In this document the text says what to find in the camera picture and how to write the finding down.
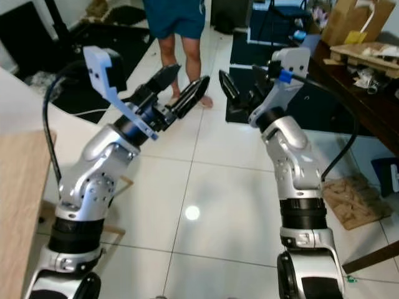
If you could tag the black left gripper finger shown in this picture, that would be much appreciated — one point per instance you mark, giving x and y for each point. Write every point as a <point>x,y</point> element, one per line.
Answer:
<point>167,78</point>
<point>192,96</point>

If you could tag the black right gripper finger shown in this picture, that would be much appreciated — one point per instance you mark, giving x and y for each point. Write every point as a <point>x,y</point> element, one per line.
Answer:
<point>227,86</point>
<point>257,81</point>

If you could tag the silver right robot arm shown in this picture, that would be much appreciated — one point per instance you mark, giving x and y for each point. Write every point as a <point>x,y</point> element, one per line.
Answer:
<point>299,168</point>

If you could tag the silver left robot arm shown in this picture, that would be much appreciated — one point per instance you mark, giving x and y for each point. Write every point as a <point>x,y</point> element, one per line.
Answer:
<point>93,180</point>

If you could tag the small black floor mat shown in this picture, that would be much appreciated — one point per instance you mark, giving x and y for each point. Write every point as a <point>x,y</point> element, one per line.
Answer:
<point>237,50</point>

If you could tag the dark blue storage crate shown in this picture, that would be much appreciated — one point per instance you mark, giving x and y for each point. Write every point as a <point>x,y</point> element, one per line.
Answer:
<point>271,28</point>

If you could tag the person in blue shorts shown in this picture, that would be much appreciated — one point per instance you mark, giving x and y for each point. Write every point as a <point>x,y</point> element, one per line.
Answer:
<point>174,15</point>

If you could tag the brown cardboard box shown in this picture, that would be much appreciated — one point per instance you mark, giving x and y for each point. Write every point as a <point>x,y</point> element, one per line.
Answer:
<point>343,18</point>

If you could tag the dark brown wooden table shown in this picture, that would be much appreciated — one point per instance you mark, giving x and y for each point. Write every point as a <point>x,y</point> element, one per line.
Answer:
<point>368,112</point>

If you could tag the large black floor mat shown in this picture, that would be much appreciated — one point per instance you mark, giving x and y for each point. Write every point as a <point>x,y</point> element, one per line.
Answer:
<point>50,43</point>

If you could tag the brown pulp packaging piece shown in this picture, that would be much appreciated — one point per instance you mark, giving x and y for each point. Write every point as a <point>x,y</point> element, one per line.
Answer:
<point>355,202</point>

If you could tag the dark blue box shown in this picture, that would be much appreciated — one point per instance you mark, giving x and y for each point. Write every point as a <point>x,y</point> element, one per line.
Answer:
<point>385,177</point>

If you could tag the light wooden table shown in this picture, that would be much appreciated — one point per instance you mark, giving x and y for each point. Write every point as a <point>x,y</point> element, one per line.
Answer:
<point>19,218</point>

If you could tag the pale right wrist camera mount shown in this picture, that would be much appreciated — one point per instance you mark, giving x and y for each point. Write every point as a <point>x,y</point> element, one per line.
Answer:
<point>296,62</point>

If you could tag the pale wrist camera mount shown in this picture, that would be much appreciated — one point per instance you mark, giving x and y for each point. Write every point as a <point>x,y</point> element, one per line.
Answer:
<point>296,62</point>
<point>100,71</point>

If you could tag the pale left wrist camera mount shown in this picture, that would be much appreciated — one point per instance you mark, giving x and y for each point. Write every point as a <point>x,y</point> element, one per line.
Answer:
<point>100,71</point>

